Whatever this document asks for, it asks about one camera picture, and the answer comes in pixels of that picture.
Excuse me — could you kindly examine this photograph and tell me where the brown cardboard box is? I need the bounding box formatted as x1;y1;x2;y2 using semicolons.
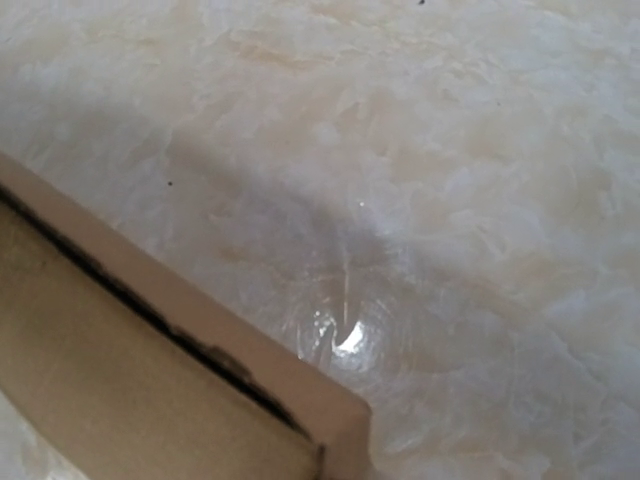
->
1;157;371;479

